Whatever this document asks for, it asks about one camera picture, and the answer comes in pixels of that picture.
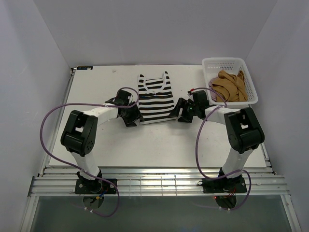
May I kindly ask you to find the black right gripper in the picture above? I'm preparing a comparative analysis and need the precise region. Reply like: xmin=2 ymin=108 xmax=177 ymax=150
xmin=169 ymin=98 xmax=199 ymax=123

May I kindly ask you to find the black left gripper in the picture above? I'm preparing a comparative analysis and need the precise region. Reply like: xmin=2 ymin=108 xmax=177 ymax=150
xmin=121 ymin=101 xmax=144 ymax=128

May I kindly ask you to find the black white striped tank top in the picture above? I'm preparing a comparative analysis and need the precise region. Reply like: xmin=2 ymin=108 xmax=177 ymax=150
xmin=138 ymin=71 xmax=175 ymax=125

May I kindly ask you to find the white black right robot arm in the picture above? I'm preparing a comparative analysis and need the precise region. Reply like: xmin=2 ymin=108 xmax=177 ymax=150
xmin=169 ymin=87 xmax=265 ymax=193

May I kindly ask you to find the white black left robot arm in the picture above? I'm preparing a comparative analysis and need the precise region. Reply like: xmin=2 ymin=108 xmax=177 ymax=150
xmin=60 ymin=89 xmax=142 ymax=193

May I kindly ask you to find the mauve tank top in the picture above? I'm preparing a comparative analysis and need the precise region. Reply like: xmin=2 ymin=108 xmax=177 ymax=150
xmin=208 ymin=77 xmax=218 ymax=102

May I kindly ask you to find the tan tank top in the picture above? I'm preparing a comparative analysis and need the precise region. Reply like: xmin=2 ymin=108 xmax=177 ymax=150
xmin=212 ymin=70 xmax=248 ymax=102

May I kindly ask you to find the white plastic perforated basket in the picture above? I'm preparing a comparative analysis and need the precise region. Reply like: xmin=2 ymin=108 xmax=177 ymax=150
xmin=202 ymin=58 xmax=258 ymax=108

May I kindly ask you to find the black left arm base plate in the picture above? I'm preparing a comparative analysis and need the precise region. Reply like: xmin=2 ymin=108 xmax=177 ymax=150
xmin=74 ymin=178 xmax=117 ymax=195

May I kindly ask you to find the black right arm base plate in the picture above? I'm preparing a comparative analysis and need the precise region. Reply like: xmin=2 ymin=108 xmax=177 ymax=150
xmin=201 ymin=177 xmax=247 ymax=193

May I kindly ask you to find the aluminium rail frame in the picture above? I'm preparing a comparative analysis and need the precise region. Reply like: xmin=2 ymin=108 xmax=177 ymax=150
xmin=20 ymin=162 xmax=301 ymax=232

